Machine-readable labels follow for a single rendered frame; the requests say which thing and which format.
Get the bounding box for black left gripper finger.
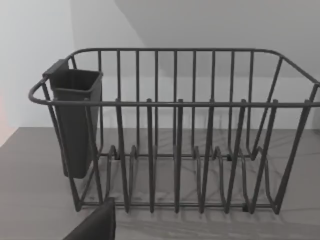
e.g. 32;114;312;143
61;196;117;240

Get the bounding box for dark grey cutlery holder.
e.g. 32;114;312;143
42;59;104;179

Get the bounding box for dark grey wire dish rack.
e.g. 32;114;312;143
28;47;320;215

